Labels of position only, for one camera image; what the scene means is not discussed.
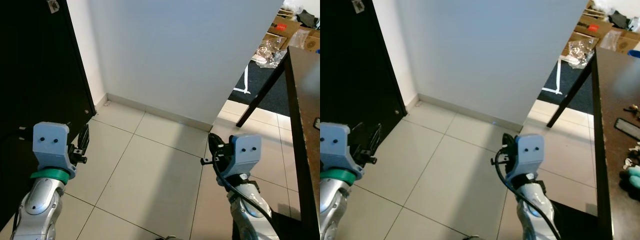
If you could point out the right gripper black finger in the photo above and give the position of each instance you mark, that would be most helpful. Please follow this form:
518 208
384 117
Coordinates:
216 141
507 141

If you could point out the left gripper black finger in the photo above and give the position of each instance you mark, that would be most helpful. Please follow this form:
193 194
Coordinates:
376 136
84 136

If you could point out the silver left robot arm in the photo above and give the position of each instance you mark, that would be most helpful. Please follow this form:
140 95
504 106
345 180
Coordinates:
335 200
42 200

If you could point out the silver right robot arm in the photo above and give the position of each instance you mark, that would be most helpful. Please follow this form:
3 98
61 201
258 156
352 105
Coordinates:
537 215
250 215

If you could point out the white tape strip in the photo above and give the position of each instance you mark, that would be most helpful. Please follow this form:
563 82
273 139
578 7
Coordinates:
246 80
558 80

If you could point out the black floor mat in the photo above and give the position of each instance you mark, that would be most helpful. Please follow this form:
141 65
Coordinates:
272 102
582 102

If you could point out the dark brown wooden table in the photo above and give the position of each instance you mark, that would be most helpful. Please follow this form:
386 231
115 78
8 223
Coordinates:
305 100
615 90

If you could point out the crumpled clear plastic bag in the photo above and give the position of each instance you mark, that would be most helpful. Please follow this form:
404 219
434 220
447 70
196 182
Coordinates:
267 55
580 52

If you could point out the plain cardboard box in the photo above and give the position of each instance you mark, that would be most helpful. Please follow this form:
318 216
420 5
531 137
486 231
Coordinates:
625 42
311 42

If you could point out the black flat card white-edged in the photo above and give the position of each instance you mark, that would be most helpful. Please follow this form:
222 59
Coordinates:
629 129

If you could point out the silver key bunch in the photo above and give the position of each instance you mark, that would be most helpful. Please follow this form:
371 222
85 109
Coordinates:
633 162

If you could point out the teal blue object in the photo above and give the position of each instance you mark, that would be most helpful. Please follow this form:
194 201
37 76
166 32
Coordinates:
634 176

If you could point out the brass key bunch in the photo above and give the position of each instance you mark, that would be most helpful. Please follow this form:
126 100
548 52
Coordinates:
633 110

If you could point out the cardboard box with red label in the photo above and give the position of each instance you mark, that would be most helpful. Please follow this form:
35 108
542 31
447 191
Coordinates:
284 29
595 30

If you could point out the small grey door plate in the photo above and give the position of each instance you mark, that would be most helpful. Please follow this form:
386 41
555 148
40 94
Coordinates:
53 6
358 6

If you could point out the black bag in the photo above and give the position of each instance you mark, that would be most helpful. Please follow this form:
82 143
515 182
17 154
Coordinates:
620 20
306 19

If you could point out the white plastic bag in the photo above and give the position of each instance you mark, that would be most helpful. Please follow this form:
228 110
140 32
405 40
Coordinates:
605 6
292 5

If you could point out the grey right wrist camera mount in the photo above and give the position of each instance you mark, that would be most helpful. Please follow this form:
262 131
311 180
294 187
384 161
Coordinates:
527 150
245 150

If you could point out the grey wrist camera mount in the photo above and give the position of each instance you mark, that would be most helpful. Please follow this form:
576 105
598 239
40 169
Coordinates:
527 150
245 150
50 145
337 145

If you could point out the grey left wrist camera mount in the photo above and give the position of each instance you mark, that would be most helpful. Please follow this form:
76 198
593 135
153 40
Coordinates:
50 145
337 145

